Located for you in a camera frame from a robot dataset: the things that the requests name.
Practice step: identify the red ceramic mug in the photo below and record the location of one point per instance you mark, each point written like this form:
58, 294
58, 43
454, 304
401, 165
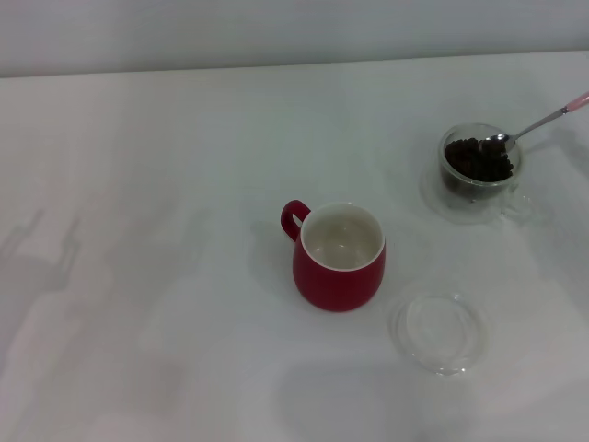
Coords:
340, 285

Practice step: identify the pile of coffee beans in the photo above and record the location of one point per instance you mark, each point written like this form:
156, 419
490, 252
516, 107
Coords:
474, 161

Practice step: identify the clear glass saucer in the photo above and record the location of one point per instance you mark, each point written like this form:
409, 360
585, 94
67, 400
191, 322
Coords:
432, 200

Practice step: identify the small clear glass dish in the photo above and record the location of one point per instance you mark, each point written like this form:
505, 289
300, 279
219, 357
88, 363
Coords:
437, 336

